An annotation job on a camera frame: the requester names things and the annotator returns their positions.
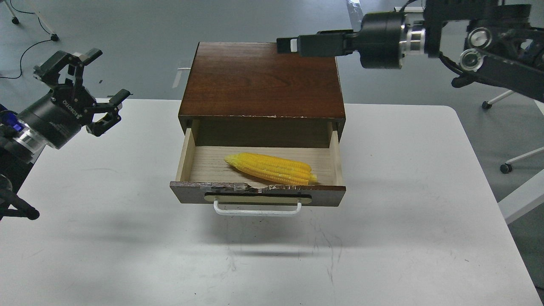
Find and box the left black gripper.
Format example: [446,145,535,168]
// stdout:
[18,48,131,149]

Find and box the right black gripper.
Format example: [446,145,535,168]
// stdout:
[276,12,406,69]

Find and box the yellow corn cob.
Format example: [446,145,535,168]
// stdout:
[224,152,318,186]

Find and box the light wood drawer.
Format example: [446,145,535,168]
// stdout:
[170,118,346,209]

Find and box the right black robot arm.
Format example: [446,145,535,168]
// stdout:
[276,0,544,102]

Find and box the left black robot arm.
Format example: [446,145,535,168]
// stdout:
[0,48,130,220]

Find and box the white stand leg with caster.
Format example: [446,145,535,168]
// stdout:
[4,0,60,42]

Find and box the dark wooden cabinet box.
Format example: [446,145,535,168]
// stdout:
[178,41,346,137]

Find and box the white chair base leg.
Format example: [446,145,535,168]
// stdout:
[481,90,515,110]

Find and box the black floor cable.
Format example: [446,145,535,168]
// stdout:
[0,0,60,80]

